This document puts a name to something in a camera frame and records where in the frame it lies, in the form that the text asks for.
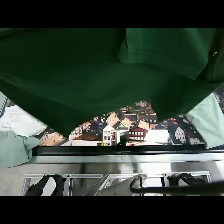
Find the dark green T-shirt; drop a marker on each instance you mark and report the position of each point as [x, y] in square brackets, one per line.
[83, 73]

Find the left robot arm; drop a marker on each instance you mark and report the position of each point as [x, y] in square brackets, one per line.
[46, 186]

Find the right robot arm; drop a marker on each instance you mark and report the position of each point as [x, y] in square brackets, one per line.
[187, 179]

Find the white garment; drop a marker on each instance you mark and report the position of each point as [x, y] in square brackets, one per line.
[19, 121]

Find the pale green garment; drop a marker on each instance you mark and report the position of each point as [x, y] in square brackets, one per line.
[15, 150]
[208, 120]

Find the silver frame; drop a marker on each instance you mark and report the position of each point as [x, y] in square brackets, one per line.
[100, 160]

